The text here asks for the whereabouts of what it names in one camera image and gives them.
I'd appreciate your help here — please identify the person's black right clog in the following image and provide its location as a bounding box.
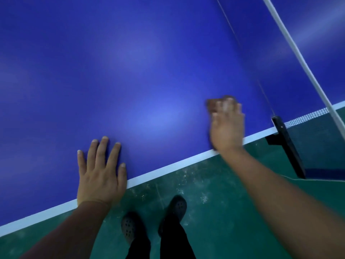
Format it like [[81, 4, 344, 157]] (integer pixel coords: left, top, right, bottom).
[[157, 195, 188, 238]]

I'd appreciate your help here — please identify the person's black left trouser leg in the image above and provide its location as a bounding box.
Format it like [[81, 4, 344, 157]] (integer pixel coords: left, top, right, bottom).
[[125, 235, 151, 259]]

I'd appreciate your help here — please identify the brown cleaning cloth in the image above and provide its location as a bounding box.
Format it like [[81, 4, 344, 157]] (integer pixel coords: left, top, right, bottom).
[[206, 95, 238, 114]]

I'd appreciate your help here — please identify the person's left hand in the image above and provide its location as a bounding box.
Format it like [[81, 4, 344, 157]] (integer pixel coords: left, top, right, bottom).
[[77, 136, 128, 208]]

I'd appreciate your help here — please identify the person's left forearm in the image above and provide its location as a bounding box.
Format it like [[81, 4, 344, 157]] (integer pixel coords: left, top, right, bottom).
[[19, 201, 111, 259]]

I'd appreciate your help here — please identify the table tennis net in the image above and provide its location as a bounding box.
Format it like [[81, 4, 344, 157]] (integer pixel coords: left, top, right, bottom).
[[215, 0, 345, 141]]

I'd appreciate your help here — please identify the person's black clog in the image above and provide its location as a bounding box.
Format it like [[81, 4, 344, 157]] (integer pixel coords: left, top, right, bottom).
[[120, 212, 146, 246], [157, 195, 188, 238]]

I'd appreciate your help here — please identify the person's right forearm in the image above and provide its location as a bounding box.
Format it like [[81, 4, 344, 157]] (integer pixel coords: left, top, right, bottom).
[[220, 146, 345, 259]]

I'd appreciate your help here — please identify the person's black trouser leg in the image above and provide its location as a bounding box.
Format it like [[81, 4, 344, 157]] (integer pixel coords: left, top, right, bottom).
[[125, 235, 151, 259], [160, 215, 197, 259]]

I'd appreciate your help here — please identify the person's black left clog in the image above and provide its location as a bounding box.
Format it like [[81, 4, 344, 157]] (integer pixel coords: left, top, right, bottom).
[[120, 212, 146, 246]]

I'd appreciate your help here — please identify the person's black right trouser leg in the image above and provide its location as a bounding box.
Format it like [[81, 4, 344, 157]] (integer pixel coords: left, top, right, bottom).
[[160, 215, 197, 259]]

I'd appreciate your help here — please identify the person's right hand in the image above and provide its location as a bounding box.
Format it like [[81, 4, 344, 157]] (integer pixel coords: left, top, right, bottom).
[[209, 97, 246, 153]]

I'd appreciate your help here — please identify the black net post clamp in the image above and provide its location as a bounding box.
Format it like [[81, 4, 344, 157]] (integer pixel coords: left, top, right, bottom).
[[265, 115, 307, 179]]

